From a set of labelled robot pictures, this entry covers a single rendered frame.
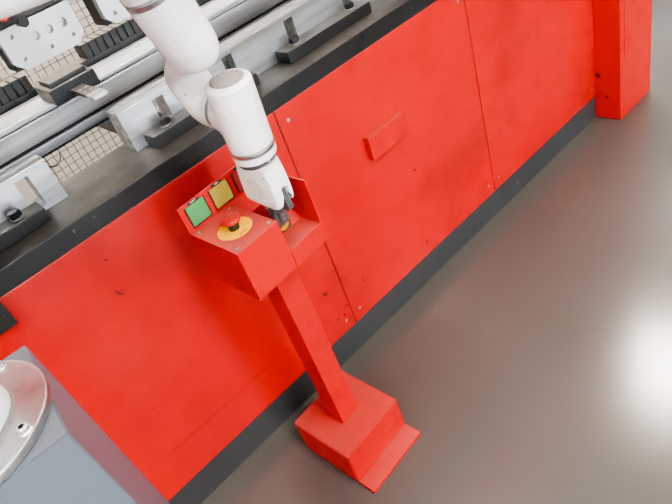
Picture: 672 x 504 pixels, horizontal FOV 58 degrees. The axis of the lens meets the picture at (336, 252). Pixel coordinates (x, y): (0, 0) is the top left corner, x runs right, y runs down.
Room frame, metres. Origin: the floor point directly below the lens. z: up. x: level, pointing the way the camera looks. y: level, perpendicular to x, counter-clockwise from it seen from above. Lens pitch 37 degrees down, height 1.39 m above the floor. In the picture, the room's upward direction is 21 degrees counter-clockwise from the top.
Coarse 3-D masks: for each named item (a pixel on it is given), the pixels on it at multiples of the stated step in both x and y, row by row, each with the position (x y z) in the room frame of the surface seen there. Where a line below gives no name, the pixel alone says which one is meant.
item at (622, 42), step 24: (600, 0) 2.05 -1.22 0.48; (624, 0) 2.01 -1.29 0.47; (648, 0) 2.10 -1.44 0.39; (600, 24) 2.06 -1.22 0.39; (624, 24) 2.01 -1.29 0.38; (648, 24) 2.10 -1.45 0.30; (600, 48) 2.06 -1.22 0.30; (624, 48) 2.01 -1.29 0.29; (648, 48) 2.11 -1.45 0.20; (600, 72) 2.06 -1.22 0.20; (624, 72) 2.01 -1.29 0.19; (648, 72) 2.11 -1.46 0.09; (600, 96) 2.06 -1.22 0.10; (624, 96) 2.01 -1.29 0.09
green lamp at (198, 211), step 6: (192, 204) 1.06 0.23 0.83; (198, 204) 1.06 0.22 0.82; (204, 204) 1.07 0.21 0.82; (186, 210) 1.05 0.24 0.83; (192, 210) 1.05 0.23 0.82; (198, 210) 1.06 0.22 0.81; (204, 210) 1.06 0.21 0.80; (192, 216) 1.05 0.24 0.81; (198, 216) 1.06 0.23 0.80; (204, 216) 1.06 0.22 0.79; (192, 222) 1.05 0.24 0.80; (198, 222) 1.05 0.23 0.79
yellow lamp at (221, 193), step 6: (222, 180) 1.10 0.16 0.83; (216, 186) 1.09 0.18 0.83; (222, 186) 1.10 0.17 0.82; (228, 186) 1.11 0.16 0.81; (210, 192) 1.08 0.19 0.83; (216, 192) 1.09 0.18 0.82; (222, 192) 1.09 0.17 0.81; (228, 192) 1.10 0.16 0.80; (216, 198) 1.08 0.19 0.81; (222, 198) 1.09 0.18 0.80; (228, 198) 1.10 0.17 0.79; (216, 204) 1.08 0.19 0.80; (222, 204) 1.09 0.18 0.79
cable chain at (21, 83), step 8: (8, 80) 1.63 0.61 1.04; (16, 80) 1.61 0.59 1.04; (24, 80) 1.62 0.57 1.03; (0, 88) 1.59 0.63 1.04; (8, 88) 1.60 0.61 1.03; (16, 88) 1.61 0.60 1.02; (24, 88) 1.62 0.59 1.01; (32, 88) 1.62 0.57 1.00; (0, 96) 1.58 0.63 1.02; (8, 96) 1.59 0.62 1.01; (16, 96) 1.60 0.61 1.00; (0, 104) 1.58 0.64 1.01
